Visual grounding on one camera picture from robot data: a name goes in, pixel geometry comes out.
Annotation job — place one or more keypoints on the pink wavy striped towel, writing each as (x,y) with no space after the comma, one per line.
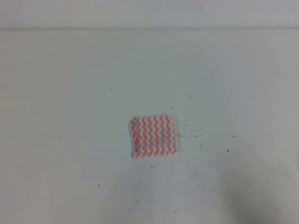
(154,136)

